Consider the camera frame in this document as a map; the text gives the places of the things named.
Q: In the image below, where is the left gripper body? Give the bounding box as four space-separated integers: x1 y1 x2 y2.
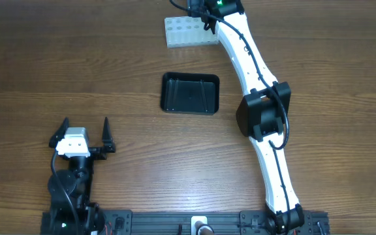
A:
88 145 116 161

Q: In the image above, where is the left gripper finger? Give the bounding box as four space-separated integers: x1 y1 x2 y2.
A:
48 117 71 148
101 116 116 147

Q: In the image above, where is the black tray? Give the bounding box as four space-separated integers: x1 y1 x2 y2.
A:
160 71 221 116

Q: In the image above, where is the white test tube rack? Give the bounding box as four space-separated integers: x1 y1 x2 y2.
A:
164 16 220 49

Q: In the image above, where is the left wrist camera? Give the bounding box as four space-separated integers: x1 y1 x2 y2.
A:
55 127 91 159

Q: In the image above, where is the mounting rail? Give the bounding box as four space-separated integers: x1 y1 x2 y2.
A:
40 208 331 235

